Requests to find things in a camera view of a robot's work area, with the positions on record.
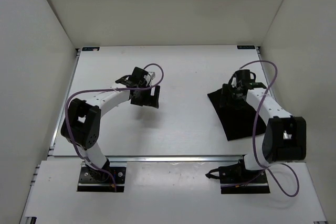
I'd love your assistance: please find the blue corner label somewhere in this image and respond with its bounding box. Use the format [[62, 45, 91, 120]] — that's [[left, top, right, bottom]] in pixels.
[[237, 45, 256, 50], [81, 47, 100, 51]]

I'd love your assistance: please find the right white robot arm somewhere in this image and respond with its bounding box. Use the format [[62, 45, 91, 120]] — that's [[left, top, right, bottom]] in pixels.
[[207, 69, 307, 186]]

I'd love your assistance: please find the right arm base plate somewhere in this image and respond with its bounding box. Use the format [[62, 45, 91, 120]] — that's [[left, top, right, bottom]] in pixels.
[[219, 165, 270, 195]]

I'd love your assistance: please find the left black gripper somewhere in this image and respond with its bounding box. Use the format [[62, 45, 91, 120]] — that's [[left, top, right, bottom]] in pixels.
[[131, 83, 161, 108]]

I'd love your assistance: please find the black skirt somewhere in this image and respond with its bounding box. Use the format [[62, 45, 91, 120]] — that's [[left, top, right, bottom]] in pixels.
[[207, 88, 256, 141]]

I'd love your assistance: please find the right blue corner label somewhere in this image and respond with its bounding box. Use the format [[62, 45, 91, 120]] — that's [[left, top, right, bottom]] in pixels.
[[237, 45, 256, 50]]

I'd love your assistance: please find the left blue corner label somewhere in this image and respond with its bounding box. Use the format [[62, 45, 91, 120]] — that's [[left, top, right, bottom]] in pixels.
[[81, 47, 100, 51]]

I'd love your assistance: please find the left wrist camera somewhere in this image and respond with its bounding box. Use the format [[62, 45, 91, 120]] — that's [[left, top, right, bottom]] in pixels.
[[145, 71, 155, 81]]

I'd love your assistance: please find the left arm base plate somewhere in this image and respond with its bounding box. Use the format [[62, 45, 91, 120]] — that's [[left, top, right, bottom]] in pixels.
[[77, 165, 127, 193]]

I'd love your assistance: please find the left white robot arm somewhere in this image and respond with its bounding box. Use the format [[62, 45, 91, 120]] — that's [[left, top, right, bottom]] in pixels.
[[61, 67, 160, 185]]

